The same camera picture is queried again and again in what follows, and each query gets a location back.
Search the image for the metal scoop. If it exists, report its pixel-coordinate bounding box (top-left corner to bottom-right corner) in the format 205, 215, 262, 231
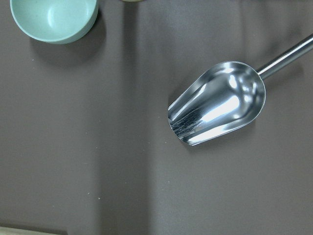
168, 35, 313, 146

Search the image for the mint green bowl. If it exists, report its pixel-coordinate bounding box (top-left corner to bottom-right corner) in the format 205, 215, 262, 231
10, 0, 99, 44

